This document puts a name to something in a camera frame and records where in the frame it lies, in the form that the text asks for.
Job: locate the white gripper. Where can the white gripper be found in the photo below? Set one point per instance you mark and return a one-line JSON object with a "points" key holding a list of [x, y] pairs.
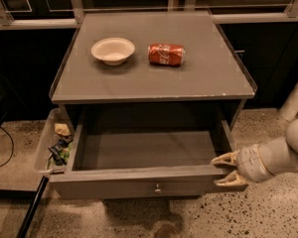
{"points": [[253, 163]]}

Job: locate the green snack bag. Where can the green snack bag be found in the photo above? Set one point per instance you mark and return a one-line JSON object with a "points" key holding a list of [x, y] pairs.
{"points": [[60, 152]]}

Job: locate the grey drawer cabinet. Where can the grey drawer cabinet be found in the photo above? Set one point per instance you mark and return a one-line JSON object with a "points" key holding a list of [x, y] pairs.
{"points": [[210, 70]]}

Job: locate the tan crumpled wrapper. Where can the tan crumpled wrapper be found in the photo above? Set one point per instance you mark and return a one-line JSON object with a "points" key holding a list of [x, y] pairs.
{"points": [[62, 129]]}

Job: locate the white paper bowl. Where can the white paper bowl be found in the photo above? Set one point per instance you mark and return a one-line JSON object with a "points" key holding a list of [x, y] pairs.
{"points": [[113, 51]]}

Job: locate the grey top drawer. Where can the grey top drawer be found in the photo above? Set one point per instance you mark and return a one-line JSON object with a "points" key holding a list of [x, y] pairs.
{"points": [[116, 156]]}

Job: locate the metal railing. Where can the metal railing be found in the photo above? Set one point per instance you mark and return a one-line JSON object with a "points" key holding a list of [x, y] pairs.
{"points": [[51, 14]]}

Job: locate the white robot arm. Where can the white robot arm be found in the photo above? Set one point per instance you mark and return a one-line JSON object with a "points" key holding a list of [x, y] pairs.
{"points": [[281, 155]]}

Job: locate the red soda can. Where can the red soda can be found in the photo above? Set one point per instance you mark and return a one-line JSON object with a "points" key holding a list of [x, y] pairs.
{"points": [[166, 54]]}

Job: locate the black floor bar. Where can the black floor bar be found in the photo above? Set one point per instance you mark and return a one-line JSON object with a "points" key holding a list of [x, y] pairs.
{"points": [[32, 208]]}

